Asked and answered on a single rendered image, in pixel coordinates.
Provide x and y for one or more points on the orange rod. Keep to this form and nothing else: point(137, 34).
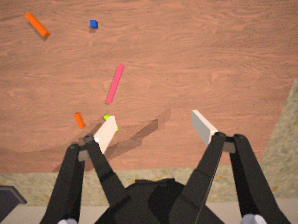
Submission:
point(34, 21)
point(79, 120)

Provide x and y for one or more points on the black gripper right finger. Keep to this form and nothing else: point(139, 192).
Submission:
point(256, 201)

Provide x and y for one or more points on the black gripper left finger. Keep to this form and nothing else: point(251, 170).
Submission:
point(65, 201)

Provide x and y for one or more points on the pink rod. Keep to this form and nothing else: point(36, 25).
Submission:
point(115, 83)

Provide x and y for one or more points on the small blue block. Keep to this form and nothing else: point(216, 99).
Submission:
point(93, 23)

